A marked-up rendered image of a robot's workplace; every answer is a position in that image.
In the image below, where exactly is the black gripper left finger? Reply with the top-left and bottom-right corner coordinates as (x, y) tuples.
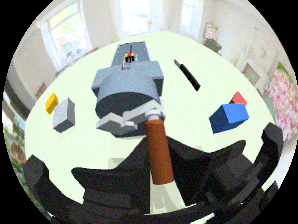
(71, 137), (150, 214)

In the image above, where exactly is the yellow square block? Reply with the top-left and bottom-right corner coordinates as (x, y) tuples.
(45, 93), (59, 115)

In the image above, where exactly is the red rectangular block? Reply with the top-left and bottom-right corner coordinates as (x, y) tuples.
(227, 91), (247, 108)

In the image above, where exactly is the blue block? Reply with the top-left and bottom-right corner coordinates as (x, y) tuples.
(209, 103), (250, 135)

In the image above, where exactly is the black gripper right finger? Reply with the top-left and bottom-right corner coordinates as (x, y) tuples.
(166, 136), (246, 206)

